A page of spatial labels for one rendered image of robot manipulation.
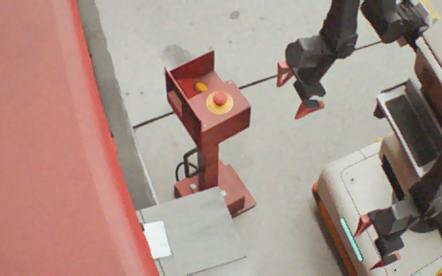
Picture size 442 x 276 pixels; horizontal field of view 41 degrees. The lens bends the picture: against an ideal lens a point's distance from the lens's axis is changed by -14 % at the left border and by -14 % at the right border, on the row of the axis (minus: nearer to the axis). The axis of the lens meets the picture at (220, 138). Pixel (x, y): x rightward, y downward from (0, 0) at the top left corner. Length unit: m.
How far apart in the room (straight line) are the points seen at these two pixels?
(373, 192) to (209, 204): 0.98
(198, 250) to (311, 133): 1.37
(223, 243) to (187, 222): 0.09
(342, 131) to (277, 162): 0.31
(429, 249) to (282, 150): 0.82
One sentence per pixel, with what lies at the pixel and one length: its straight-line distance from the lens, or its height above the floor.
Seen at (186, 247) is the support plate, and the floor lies 1.00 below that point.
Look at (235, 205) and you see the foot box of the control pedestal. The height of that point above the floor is 0.08.
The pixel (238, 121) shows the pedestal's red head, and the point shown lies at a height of 0.74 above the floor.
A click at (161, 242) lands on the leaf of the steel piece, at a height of 1.00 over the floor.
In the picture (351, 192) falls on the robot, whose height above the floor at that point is 0.28.
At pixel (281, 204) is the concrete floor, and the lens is 2.59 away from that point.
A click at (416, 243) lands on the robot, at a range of 2.33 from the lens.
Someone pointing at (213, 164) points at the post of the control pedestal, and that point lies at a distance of 2.23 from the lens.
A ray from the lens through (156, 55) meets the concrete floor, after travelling 2.92.
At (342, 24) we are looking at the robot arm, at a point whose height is 1.30.
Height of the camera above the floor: 2.38
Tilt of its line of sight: 62 degrees down
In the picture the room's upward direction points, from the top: 2 degrees clockwise
